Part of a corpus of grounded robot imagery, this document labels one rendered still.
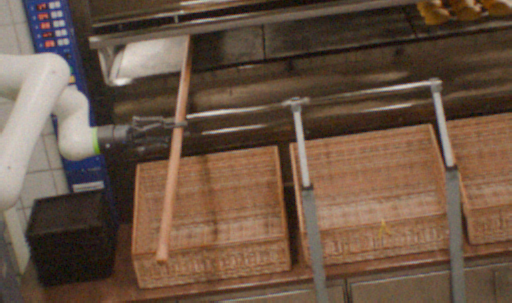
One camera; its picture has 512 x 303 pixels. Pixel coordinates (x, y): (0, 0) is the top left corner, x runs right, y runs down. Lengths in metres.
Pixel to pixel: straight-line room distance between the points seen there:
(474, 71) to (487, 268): 0.76
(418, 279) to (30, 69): 1.56
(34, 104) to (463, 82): 1.75
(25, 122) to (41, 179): 1.26
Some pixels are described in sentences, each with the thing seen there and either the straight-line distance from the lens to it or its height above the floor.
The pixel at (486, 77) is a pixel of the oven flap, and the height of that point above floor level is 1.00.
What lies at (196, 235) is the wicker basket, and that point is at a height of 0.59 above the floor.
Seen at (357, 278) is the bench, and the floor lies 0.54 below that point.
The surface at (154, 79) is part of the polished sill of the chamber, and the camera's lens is 3.77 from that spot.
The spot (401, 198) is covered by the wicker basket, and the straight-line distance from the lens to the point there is 3.90.
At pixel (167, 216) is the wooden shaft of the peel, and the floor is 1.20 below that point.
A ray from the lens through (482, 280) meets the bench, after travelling 3.63.
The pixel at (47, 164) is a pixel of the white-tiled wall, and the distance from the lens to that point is 3.97.
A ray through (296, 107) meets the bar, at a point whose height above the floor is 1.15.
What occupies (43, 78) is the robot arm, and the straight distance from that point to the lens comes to 2.84.
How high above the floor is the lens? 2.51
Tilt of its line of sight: 25 degrees down
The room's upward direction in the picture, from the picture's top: 9 degrees counter-clockwise
